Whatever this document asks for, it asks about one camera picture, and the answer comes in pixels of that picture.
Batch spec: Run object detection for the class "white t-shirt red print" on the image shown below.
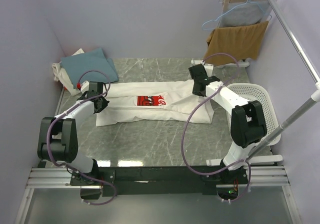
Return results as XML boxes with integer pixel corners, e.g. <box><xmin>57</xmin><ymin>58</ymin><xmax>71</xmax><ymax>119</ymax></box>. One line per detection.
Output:
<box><xmin>96</xmin><ymin>80</ymin><xmax>214</xmax><ymax>127</ymax></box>

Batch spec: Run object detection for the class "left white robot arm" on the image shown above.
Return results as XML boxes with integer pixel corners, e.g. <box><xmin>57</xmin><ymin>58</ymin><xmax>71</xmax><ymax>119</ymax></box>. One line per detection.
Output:
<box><xmin>37</xmin><ymin>82</ymin><xmax>109</xmax><ymax>185</ymax></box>

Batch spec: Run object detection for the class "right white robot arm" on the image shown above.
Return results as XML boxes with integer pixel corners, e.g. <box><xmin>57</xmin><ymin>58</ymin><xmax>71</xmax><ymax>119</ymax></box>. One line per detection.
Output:
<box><xmin>188</xmin><ymin>64</ymin><xmax>267</xmax><ymax>184</ymax></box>

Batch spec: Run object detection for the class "folded teal t-shirt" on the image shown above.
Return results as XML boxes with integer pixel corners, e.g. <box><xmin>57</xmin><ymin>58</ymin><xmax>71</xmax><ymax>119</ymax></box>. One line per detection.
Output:
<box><xmin>61</xmin><ymin>48</ymin><xmax>119</xmax><ymax>88</ymax></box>

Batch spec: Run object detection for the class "folded cream t-shirt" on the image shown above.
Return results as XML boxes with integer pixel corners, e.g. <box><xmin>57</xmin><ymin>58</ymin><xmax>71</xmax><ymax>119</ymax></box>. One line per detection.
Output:
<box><xmin>51</xmin><ymin>62</ymin><xmax>80</xmax><ymax>96</ymax></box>

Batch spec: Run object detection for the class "brown t-shirt on rack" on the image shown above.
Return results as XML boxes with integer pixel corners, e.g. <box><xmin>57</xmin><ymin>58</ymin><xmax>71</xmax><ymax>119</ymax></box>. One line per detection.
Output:
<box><xmin>203</xmin><ymin>21</ymin><xmax>269</xmax><ymax>66</ymax></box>

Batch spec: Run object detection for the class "white perforated plastic basket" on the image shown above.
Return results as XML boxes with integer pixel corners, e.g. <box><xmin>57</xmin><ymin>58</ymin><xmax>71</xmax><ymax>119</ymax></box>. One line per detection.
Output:
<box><xmin>228</xmin><ymin>83</ymin><xmax>279</xmax><ymax>141</ymax></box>

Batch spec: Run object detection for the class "grey garment on rack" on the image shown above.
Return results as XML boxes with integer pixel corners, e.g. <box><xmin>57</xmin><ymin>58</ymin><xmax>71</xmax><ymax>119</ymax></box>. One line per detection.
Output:
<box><xmin>219</xmin><ymin>3</ymin><xmax>265</xmax><ymax>27</ymax></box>

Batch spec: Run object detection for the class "light blue wire hanger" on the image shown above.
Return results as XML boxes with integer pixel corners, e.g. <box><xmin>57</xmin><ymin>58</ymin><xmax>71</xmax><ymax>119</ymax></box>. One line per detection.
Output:
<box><xmin>201</xmin><ymin>0</ymin><xmax>273</xmax><ymax>32</ymax></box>

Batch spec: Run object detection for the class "silver clothes rail stand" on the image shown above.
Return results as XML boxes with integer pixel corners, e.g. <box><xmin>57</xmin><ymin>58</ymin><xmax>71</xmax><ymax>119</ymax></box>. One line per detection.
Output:
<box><xmin>246</xmin><ymin>0</ymin><xmax>320</xmax><ymax>171</ymax></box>

